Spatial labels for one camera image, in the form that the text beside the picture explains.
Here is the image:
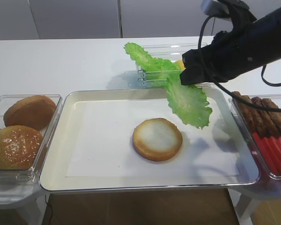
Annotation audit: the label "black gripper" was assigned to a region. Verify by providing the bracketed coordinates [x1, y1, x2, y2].
[180, 31, 246, 86]

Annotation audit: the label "green lettuce leaf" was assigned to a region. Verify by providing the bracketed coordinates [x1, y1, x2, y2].
[124, 42, 213, 129]

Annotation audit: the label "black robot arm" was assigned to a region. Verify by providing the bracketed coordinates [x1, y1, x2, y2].
[180, 0, 281, 85]

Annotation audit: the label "clear box with lettuce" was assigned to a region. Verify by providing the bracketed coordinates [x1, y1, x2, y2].
[136, 43, 198, 88]

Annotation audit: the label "yellow cheese slice back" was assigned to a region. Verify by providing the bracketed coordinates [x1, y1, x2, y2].
[177, 60, 185, 70]

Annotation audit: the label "brown patty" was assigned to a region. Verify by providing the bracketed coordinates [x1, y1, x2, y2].
[236, 100, 267, 138]
[257, 109, 280, 138]
[262, 98, 281, 133]

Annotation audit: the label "bottom bun on tray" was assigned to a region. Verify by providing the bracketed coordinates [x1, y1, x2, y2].
[133, 118, 183, 162]

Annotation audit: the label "clear box with patties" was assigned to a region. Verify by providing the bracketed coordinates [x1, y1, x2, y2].
[229, 99, 281, 180]

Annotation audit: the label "cream serving tray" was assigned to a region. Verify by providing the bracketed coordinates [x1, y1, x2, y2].
[39, 87, 260, 192]

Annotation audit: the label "white paper sheet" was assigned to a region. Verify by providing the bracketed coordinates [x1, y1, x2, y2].
[67, 99, 239, 177]

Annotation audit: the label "plain bun in box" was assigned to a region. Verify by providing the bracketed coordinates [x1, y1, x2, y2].
[3, 95, 56, 131]

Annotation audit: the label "clear box with buns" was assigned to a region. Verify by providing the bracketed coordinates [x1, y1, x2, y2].
[0, 95, 62, 184]

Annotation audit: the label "sesame bun right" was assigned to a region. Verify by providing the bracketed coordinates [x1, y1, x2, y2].
[0, 125, 43, 170]

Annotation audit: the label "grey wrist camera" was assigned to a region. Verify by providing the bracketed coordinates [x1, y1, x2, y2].
[200, 0, 229, 18]

